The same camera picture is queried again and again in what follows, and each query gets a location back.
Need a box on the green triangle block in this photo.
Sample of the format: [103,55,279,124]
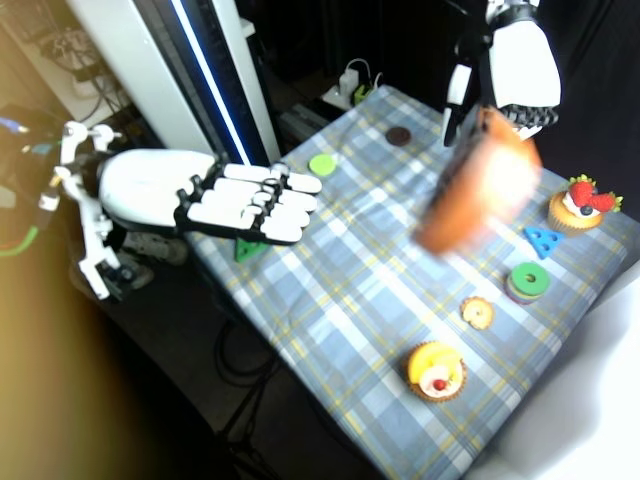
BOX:
[234,237,269,264]

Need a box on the grey round base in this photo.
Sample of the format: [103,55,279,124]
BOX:
[119,230,189,266]

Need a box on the blue triangle block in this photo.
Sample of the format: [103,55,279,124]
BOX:
[523,225,566,260]

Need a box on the yellow fruit toy cupcake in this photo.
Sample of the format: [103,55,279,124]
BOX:
[403,340,469,404]

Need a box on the coloured ring stack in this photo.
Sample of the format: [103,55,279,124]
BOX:
[505,261,551,306]

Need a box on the orange toy ukulele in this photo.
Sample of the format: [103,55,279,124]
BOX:
[412,104,545,258]

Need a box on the blue plaid tablecloth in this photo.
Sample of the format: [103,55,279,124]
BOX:
[187,84,629,480]

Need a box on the green cable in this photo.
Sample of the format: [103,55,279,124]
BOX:
[0,225,41,259]

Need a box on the strawberry toy cupcake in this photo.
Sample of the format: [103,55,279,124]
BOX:
[546,173,625,237]

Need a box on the black floor cable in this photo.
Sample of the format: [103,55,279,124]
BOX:
[213,319,280,389]

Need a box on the light green round disc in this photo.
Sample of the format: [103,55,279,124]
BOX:
[307,153,339,177]

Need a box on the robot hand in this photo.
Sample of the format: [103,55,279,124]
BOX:
[97,148,324,247]
[442,17,562,149]

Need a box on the large white object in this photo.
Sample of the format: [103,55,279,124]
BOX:
[464,269,640,480]

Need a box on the small toy tart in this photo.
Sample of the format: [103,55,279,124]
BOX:
[459,295,496,331]

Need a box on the white power adapter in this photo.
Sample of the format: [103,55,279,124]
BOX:
[319,58,386,109]

